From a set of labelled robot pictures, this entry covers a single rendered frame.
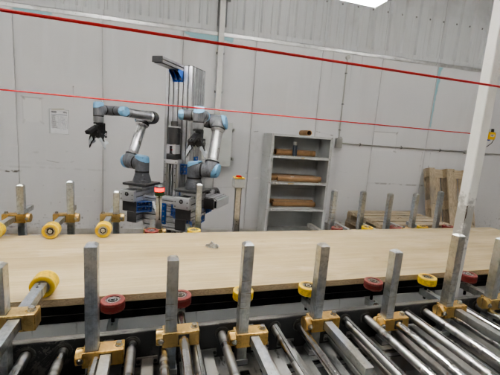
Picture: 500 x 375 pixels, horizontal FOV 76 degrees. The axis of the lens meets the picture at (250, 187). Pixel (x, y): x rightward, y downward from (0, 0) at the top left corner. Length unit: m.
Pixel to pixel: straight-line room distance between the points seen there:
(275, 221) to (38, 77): 3.71
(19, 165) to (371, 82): 5.08
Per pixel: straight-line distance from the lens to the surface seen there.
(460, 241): 1.57
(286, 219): 5.06
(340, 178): 5.29
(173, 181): 2.78
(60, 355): 1.22
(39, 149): 4.95
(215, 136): 2.63
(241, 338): 1.20
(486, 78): 1.75
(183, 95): 2.85
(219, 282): 1.37
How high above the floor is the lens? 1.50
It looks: 9 degrees down
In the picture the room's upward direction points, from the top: 4 degrees clockwise
